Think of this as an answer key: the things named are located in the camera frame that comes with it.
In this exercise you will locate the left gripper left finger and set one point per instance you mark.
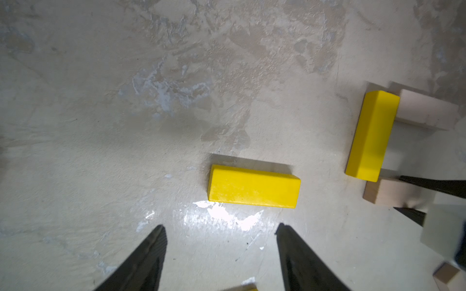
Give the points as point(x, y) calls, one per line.
point(142, 270)

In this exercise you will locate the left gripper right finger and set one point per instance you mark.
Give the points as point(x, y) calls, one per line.
point(302, 269)

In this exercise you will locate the wooden block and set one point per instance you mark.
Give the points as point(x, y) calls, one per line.
point(449, 278)
point(395, 193)
point(425, 111)

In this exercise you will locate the yellow block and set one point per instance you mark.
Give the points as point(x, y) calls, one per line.
point(253, 187)
point(372, 135)

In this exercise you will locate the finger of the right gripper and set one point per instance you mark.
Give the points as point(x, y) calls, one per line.
point(455, 188)
point(415, 215)

